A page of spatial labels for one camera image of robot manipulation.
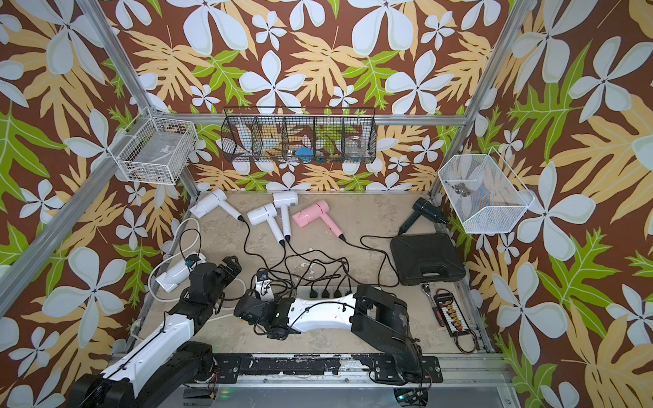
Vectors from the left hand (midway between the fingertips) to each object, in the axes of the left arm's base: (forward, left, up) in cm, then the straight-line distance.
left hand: (231, 261), depth 87 cm
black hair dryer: (+29, -77, -5) cm, 82 cm away
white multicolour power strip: (-9, -33, -5) cm, 34 cm away
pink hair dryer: (+27, -27, -6) cm, 39 cm away
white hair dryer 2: (+33, -14, -5) cm, 36 cm away
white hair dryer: (+26, -7, -4) cm, 27 cm away
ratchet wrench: (-6, -69, -7) cm, 69 cm away
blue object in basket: (+35, -25, +19) cm, 47 cm away
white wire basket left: (+30, +26, +25) cm, 47 cm away
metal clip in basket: (+20, -80, +17) cm, 84 cm away
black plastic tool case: (+4, -71, -5) cm, 71 cm away
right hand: (-14, -9, -3) cm, 17 cm away
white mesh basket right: (+17, -86, +17) cm, 89 cm away
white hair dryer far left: (+34, +20, -7) cm, 40 cm away
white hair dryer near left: (-3, +19, -4) cm, 20 cm away
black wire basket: (+45, -24, +21) cm, 55 cm away
